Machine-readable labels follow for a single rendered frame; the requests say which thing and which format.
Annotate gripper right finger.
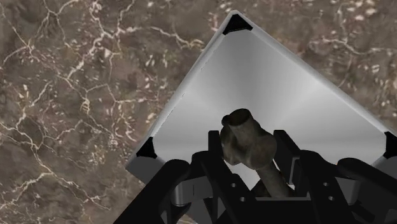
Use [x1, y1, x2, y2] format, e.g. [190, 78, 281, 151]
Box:
[272, 129, 397, 224]

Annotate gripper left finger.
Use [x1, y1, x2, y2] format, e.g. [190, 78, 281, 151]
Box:
[113, 130, 253, 224]

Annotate brown bone-shaped object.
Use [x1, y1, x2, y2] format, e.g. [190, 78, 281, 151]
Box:
[219, 108, 295, 199]

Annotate silver metal box black corners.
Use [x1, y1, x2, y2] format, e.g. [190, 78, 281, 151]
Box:
[125, 10, 397, 224]

